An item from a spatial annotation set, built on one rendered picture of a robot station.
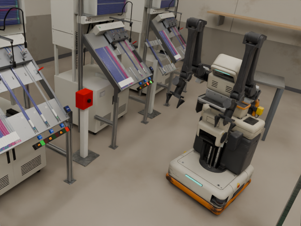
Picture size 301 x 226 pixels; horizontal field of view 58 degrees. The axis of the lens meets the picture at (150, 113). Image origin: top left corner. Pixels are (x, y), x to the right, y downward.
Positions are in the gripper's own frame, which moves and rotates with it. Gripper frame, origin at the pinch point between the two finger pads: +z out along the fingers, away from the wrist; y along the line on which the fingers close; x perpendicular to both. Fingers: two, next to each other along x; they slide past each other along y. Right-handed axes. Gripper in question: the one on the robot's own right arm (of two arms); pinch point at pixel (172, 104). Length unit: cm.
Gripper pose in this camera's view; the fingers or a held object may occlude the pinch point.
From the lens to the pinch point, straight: 208.4
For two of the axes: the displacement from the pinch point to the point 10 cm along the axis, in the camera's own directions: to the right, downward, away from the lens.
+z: -4.1, 9.0, 1.5
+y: 7.7, 4.3, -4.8
